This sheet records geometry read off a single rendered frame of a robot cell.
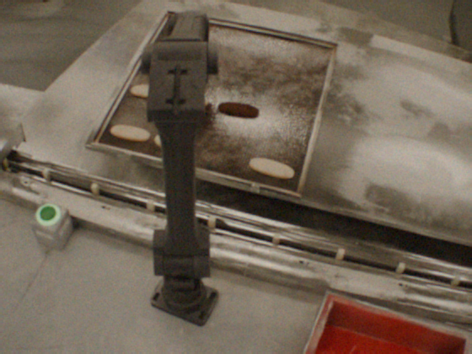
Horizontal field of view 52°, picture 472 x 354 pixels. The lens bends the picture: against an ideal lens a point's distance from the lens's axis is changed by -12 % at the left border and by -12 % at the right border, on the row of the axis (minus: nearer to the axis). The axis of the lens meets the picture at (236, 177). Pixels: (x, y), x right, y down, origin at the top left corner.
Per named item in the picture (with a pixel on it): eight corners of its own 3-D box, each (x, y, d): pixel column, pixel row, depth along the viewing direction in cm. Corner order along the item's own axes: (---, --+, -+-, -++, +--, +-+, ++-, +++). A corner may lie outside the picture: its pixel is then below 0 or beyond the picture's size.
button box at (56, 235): (38, 250, 114) (25, 222, 106) (52, 225, 119) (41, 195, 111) (67, 261, 113) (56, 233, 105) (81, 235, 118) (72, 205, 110)
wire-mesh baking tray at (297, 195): (91, 147, 123) (90, 143, 122) (167, 13, 149) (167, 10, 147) (300, 200, 116) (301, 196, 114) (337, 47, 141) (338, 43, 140)
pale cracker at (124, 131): (108, 136, 124) (107, 133, 123) (114, 123, 126) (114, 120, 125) (146, 144, 123) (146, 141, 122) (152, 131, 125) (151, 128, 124)
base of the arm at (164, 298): (148, 305, 104) (203, 328, 101) (145, 286, 98) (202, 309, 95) (167, 273, 109) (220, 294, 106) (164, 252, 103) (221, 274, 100)
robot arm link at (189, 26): (140, 83, 73) (217, 83, 73) (141, 45, 70) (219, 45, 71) (166, 34, 112) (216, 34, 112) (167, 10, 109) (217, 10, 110)
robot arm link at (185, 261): (166, 294, 98) (194, 295, 99) (162, 266, 91) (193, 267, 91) (168, 254, 104) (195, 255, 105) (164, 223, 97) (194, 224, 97)
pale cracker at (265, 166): (247, 169, 119) (247, 166, 118) (252, 156, 121) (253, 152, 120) (291, 182, 118) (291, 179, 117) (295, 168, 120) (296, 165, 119)
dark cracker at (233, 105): (216, 112, 128) (216, 109, 127) (219, 100, 130) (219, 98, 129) (257, 119, 127) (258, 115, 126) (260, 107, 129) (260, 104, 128)
